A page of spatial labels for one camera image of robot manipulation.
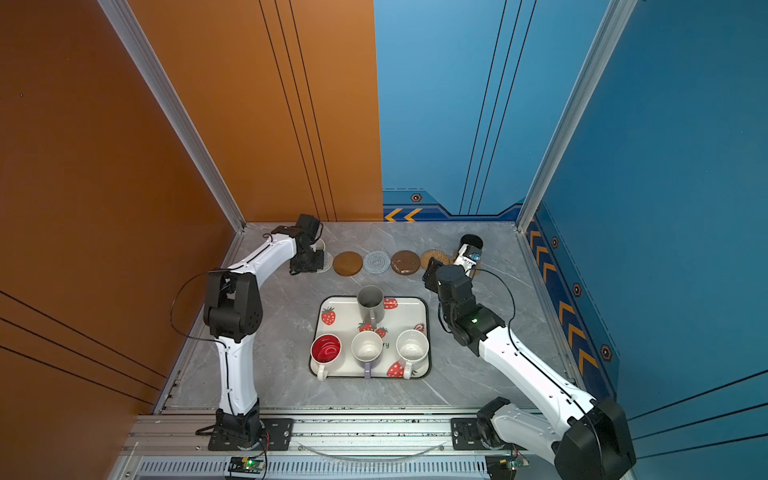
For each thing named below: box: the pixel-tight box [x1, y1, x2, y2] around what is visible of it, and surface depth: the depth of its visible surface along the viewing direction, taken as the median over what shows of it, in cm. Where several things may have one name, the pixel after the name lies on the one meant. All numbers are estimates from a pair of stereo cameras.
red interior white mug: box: [310, 334, 342, 381], surface depth 83 cm
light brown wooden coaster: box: [333, 251, 363, 277], surface depth 111 cm
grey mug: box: [357, 285, 385, 329], surface depth 89 cm
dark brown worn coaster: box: [390, 250, 421, 275], surface depth 111 cm
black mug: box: [460, 234, 483, 249], surface depth 104 cm
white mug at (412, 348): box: [396, 329, 430, 380], surface depth 82 cm
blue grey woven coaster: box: [363, 248, 391, 275], surface depth 111 cm
